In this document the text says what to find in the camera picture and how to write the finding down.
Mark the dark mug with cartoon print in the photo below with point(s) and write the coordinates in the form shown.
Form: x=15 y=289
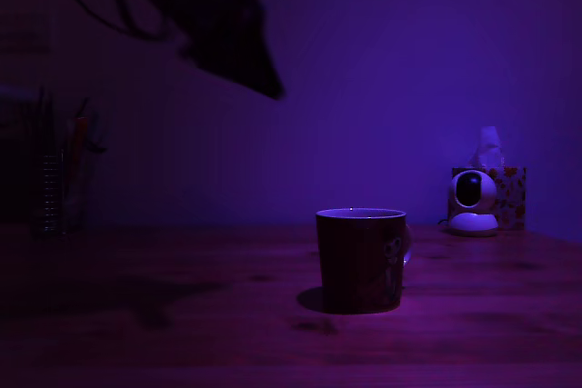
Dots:
x=357 y=261

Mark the floral tissue box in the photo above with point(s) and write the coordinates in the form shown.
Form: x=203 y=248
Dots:
x=513 y=197

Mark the small white round camera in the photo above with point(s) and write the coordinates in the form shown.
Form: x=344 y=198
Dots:
x=472 y=222

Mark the white tissue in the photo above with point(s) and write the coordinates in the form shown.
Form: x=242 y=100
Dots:
x=490 y=147

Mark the red kitchen utensil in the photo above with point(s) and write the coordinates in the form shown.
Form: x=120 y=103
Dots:
x=78 y=138

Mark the metal mesh utensil holder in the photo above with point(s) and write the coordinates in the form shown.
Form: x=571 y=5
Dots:
x=47 y=197

